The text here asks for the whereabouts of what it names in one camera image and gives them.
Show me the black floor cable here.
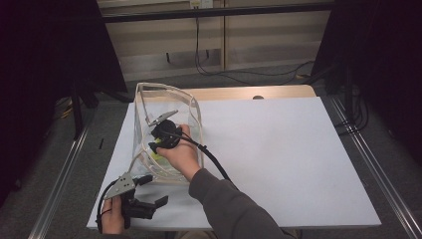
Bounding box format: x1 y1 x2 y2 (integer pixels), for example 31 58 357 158
194 16 316 87

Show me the black metal stand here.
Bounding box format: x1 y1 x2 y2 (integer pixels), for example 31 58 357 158
70 79 100 140

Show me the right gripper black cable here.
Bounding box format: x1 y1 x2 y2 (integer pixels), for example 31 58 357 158
162 129 238 190

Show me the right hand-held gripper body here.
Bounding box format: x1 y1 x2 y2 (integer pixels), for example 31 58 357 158
147 110 183 150

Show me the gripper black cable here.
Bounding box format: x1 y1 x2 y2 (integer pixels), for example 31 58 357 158
95 179 118 234
162 129 238 190

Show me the person's right hand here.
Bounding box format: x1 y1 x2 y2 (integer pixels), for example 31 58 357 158
155 123 203 182

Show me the white wall socket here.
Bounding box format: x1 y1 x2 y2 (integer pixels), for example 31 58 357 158
189 0 214 10

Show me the clear plastic bag beige trim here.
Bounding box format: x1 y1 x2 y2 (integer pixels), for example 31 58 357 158
127 82 205 184

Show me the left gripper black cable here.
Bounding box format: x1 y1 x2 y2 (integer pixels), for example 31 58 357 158
95 179 118 234

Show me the metal floor rail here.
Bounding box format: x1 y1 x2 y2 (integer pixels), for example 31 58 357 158
327 96 422 239
28 122 93 239

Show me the person's left hand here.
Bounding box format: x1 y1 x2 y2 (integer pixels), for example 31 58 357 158
101 195 126 235

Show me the black stand with cables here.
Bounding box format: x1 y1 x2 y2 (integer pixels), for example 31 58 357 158
334 66 370 135

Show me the yellow floor cable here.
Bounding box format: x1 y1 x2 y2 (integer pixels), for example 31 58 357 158
60 99 75 120

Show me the yellow shuttlecock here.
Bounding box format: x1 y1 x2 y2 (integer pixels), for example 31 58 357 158
150 137 167 162

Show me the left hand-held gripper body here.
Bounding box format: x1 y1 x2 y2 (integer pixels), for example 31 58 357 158
103 171 157 230

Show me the black horizontal bar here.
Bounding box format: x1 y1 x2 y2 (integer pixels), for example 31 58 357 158
101 2 334 24

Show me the black curtain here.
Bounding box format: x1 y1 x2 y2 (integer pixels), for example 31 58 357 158
0 0 128 207
310 0 422 167

